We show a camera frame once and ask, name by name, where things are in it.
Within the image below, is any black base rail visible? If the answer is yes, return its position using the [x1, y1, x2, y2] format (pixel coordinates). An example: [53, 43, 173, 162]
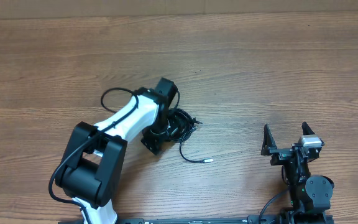
[57, 214, 335, 224]

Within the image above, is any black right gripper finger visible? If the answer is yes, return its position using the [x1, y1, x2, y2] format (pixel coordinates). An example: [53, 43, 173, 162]
[301, 121, 315, 136]
[261, 124, 277, 156]

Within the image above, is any black cable bundle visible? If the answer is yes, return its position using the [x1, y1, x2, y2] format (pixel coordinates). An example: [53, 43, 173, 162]
[165, 108, 214, 164]

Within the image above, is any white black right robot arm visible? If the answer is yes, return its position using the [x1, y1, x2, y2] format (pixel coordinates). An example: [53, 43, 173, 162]
[257, 122, 334, 223]

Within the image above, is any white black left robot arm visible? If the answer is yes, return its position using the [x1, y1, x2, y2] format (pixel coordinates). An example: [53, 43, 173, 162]
[48, 78, 178, 223]

